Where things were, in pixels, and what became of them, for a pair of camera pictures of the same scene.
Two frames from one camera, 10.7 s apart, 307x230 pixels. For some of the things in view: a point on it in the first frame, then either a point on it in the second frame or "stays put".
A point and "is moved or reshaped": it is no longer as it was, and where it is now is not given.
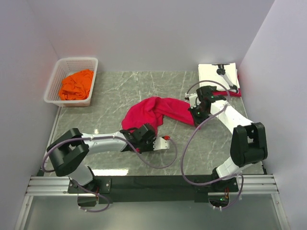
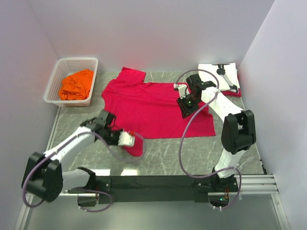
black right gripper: (197, 120) to (185, 111)
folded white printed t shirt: (208, 76) stays put
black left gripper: (151, 148) to (116, 142)
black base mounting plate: (156, 189) stays put
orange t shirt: (76, 86) stays put
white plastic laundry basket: (71, 83) stays put
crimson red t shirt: (150, 110) is moved or reshaped
